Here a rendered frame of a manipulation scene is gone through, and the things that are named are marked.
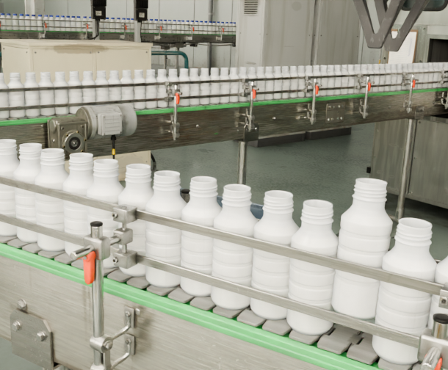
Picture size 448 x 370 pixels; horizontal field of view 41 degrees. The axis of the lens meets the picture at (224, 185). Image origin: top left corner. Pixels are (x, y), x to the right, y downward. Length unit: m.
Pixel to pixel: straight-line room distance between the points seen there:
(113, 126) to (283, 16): 4.82
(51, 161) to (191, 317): 0.35
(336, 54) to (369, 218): 7.01
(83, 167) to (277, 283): 0.37
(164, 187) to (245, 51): 6.17
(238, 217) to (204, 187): 0.07
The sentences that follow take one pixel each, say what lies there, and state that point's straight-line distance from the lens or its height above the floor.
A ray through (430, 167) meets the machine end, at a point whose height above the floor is 0.39.
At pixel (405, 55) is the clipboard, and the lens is 4.72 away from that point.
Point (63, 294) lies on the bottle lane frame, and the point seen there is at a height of 0.95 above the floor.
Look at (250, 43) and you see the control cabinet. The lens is 6.92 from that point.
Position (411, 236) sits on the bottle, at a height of 1.16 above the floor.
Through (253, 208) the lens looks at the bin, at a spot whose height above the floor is 0.94.
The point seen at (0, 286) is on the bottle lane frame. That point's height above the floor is 0.92.
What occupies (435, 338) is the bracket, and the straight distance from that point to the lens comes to 0.63.
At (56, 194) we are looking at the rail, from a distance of 0.97.
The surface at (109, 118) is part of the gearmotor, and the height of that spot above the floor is 1.01.
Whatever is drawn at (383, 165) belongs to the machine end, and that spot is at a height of 0.33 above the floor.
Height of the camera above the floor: 1.37
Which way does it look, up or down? 15 degrees down
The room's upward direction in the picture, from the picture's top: 2 degrees clockwise
